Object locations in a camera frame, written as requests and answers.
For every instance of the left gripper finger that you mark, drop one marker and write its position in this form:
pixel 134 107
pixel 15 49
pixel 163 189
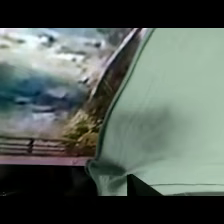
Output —
pixel 138 186

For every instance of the pale green garment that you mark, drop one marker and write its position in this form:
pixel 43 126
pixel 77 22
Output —
pixel 173 100

